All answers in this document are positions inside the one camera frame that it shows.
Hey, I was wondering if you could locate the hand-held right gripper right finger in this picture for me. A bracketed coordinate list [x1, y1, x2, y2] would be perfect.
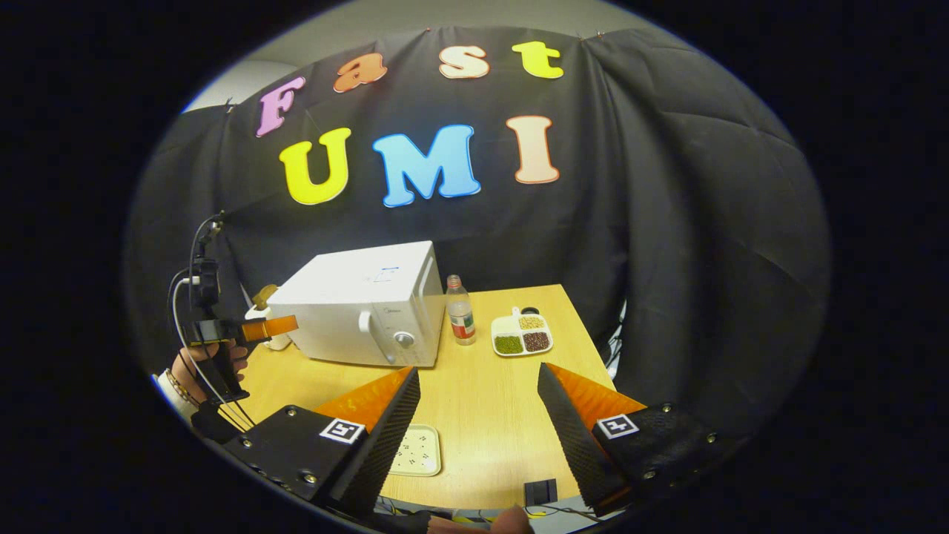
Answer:
[538, 362, 721, 517]

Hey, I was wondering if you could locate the clear bottle with red label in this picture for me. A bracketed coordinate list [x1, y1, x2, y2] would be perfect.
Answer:
[446, 274, 477, 346]

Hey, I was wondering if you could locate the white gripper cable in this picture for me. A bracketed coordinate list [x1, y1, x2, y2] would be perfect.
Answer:
[171, 271, 257, 432]

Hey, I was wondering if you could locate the white microwave oven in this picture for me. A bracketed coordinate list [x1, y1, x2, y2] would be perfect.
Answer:
[265, 240, 446, 369]

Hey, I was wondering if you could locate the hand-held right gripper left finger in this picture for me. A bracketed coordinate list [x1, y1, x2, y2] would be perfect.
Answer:
[221, 366, 422, 521]

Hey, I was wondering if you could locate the black power adapter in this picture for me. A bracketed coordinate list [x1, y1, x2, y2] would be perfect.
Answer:
[523, 478, 559, 507]

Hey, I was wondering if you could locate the beaded bracelet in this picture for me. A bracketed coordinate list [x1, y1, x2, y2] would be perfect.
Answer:
[165, 369, 199, 409]

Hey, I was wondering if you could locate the white sectioned tray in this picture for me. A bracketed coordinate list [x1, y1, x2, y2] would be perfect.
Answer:
[491, 307, 554, 357]

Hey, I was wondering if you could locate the pale green square plate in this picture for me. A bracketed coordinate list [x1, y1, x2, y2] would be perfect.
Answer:
[389, 423, 443, 477]

